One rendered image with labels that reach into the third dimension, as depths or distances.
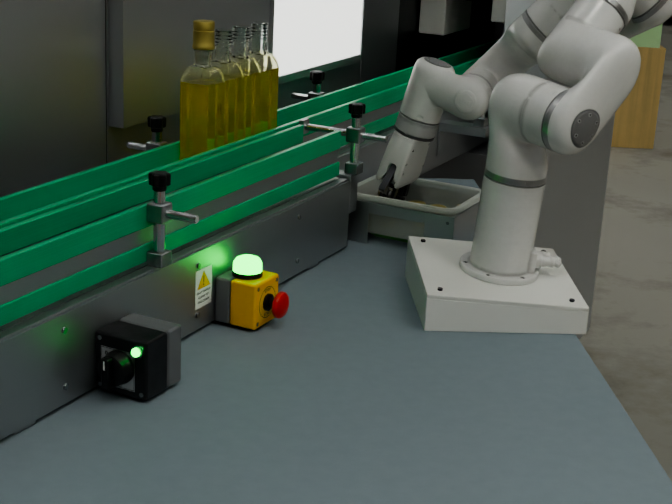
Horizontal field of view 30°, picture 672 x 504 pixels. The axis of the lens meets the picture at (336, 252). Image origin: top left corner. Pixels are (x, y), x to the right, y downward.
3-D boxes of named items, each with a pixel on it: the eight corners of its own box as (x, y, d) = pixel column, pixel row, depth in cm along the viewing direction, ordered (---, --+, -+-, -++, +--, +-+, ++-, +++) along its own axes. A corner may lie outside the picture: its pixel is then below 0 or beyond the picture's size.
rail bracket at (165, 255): (159, 261, 173) (159, 167, 169) (204, 271, 170) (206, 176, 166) (142, 269, 170) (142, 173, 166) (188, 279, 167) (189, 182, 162)
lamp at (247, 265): (242, 268, 188) (242, 249, 187) (268, 273, 186) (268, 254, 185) (226, 276, 184) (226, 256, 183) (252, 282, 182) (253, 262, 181)
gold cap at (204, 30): (215, 50, 197) (215, 22, 196) (192, 50, 197) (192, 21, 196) (214, 47, 201) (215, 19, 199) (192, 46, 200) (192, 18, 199)
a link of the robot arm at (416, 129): (413, 103, 230) (409, 117, 231) (392, 111, 223) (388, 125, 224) (449, 119, 227) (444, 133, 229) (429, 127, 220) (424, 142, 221)
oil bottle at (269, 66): (249, 166, 225) (253, 47, 218) (276, 171, 222) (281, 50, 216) (233, 172, 220) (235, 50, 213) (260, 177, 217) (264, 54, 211)
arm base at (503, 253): (546, 260, 206) (563, 170, 200) (564, 290, 194) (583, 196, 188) (453, 252, 204) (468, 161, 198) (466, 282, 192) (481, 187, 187)
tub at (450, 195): (378, 214, 245) (381, 171, 242) (486, 234, 235) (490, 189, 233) (338, 236, 230) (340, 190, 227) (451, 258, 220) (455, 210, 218)
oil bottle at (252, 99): (231, 173, 220) (234, 51, 213) (259, 177, 217) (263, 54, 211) (215, 179, 215) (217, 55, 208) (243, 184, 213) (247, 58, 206)
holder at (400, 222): (353, 212, 247) (355, 173, 244) (485, 236, 235) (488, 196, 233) (313, 233, 232) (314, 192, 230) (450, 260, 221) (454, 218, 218)
